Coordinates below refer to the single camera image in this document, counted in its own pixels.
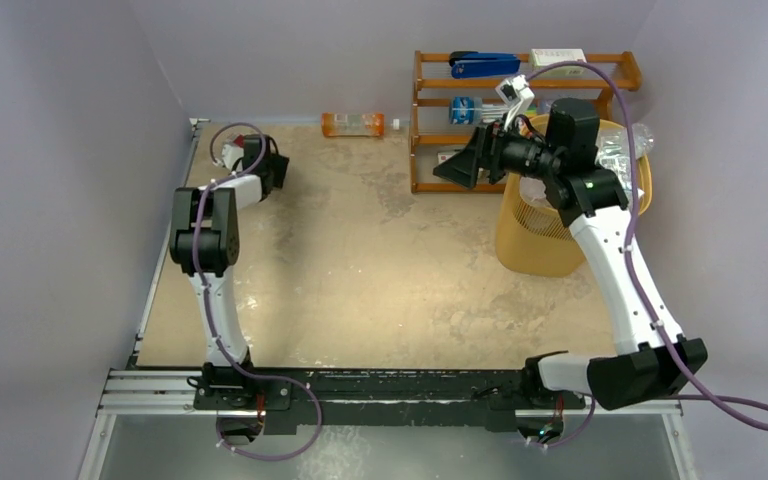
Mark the orange label bottle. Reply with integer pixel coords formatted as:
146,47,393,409
321,112,403,138

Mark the yellow plastic bin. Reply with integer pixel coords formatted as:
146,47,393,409
495,120,622,277

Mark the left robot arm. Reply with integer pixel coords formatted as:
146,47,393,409
169,134,292,411

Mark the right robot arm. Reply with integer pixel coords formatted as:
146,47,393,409
433,98,708,410

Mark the white box lower shelf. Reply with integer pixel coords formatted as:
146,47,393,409
437,150,460,166

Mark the coloured marker pack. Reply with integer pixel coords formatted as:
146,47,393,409
480,105,509,124

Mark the blue tape roll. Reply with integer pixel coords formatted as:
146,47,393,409
448,96,483,125

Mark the wooden shelf rack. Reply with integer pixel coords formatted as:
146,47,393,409
408,50,615,194

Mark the blue stapler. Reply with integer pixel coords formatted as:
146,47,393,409
448,51,521,79

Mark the white green box top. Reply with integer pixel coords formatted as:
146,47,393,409
529,49,586,78

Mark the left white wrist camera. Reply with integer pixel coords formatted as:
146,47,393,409
214,139,245,171

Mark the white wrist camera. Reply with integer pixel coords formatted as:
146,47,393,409
495,74,535,130
214,139,245,171

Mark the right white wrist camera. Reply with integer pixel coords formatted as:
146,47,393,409
495,74,535,130

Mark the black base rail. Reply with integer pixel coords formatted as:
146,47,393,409
186,363,585,435

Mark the aluminium frame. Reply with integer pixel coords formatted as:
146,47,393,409
75,117,687,480

